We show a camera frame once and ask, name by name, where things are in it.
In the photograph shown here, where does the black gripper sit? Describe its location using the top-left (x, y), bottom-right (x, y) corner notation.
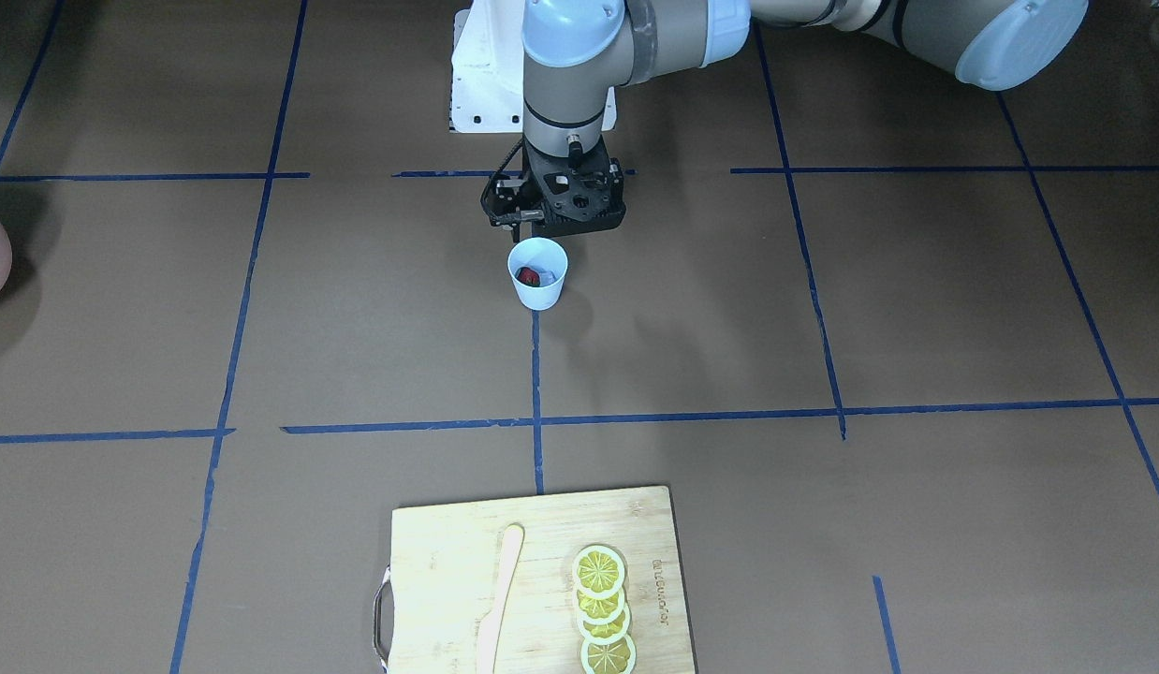
top-left (481, 170), bottom-right (545, 230)

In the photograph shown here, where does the lemon slice bottom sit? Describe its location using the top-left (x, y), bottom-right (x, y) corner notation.
top-left (580, 636), bottom-right (637, 674)

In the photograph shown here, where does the lemon slice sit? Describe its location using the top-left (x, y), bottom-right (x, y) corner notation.
top-left (575, 588), bottom-right (626, 627)
top-left (577, 606), bottom-right (632, 647)
top-left (571, 545), bottom-right (626, 600)
top-left (580, 636), bottom-right (637, 674)

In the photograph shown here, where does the lemon slice top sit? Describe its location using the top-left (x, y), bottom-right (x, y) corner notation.
top-left (571, 545), bottom-right (626, 600)

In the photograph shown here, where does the white camera mast base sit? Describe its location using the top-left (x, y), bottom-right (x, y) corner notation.
top-left (450, 1), bottom-right (628, 148)

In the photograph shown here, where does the yellow plastic knife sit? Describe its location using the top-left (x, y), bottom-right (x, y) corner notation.
top-left (474, 523), bottom-right (524, 673)

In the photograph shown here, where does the bamboo cutting board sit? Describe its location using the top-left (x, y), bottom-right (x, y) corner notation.
top-left (374, 486), bottom-right (697, 673)

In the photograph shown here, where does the red strawberry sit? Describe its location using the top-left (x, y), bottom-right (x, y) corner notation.
top-left (513, 266), bottom-right (538, 287)

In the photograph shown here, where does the light blue cup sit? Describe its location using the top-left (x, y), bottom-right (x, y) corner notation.
top-left (506, 236), bottom-right (568, 312)

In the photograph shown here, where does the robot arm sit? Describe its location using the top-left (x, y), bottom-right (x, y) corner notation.
top-left (452, 1), bottom-right (1088, 239)

